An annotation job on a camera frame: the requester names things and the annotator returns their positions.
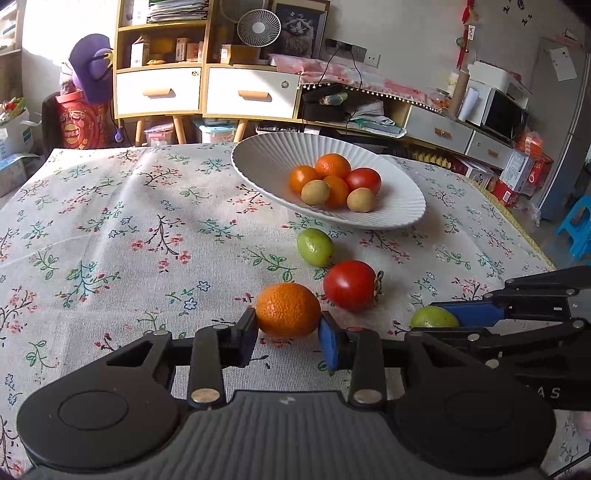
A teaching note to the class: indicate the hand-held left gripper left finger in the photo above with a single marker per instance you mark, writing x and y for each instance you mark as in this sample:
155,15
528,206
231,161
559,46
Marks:
244,339

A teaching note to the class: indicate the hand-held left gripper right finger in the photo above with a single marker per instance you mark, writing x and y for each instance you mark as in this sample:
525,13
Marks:
330,341

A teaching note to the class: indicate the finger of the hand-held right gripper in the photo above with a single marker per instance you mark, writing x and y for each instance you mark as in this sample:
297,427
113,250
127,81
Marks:
531,339
475,311

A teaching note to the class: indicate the green jujube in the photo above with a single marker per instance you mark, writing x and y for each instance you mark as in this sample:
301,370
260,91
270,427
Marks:
431,317
315,247

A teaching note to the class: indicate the mandarin orange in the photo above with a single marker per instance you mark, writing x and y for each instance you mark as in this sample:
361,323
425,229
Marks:
333,165
288,309

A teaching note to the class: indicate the red tomato with calyx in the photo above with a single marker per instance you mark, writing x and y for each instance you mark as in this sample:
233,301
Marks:
351,285

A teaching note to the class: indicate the brown kiwi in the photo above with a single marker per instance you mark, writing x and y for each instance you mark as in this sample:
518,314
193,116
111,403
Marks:
316,192
360,200

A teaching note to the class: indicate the orange tomato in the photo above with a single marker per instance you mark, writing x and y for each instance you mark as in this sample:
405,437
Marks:
340,191
302,177

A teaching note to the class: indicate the white ribbed plate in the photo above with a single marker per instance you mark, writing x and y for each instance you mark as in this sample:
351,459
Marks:
263,161

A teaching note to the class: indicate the blue plastic stool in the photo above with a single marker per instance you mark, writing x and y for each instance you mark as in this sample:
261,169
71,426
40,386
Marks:
577,217

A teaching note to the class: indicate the yellow egg carton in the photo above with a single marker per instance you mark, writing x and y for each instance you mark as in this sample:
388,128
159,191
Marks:
429,158

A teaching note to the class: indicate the low cabinet with white drawers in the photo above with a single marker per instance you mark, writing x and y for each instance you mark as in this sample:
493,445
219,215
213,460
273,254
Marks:
438,129

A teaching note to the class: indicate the grey refrigerator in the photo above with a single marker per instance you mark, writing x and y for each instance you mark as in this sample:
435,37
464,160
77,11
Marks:
563,138

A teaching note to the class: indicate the white microwave oven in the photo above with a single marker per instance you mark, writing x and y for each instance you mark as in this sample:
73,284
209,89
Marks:
501,113

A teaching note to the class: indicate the glass jar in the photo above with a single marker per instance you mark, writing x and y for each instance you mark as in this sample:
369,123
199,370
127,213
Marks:
441,98

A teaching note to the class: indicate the cardboard tube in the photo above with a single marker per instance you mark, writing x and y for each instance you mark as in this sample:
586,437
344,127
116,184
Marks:
458,94

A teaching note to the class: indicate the black bag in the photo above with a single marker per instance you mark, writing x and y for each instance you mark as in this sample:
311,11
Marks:
323,110

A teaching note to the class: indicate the wooden cabinet with white drawer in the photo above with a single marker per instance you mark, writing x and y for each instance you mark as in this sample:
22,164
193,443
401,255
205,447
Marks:
157,92
249,94

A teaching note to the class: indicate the pink floral cloth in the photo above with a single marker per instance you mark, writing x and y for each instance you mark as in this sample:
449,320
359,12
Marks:
369,78

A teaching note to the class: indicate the paper sheet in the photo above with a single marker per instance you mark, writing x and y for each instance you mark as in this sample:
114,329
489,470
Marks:
565,64

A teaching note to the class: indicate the red gift box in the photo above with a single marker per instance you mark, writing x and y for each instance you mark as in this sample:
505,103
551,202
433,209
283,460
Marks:
81,124

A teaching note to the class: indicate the red hanging decoration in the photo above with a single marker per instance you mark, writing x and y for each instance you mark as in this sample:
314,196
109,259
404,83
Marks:
468,27

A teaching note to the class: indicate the blue cardboard box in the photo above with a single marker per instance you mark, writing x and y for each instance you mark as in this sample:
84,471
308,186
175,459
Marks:
14,170

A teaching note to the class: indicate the white carton with clutter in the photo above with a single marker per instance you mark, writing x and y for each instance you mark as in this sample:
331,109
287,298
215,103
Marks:
16,138

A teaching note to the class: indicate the white desk fan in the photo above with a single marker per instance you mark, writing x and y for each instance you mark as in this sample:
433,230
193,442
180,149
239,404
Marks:
258,27

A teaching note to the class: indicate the framed cat picture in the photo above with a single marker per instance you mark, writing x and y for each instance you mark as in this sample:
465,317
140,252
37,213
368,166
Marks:
298,27

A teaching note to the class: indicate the purple plush toy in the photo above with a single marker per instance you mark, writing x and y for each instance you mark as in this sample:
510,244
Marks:
90,60

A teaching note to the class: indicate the pile of papers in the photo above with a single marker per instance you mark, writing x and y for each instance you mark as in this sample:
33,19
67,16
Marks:
178,9

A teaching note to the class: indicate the white wall socket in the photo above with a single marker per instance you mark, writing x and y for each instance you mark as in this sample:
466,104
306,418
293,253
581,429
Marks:
373,59

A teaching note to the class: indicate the grey wall socket strip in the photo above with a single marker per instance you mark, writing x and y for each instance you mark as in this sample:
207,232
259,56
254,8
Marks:
346,47

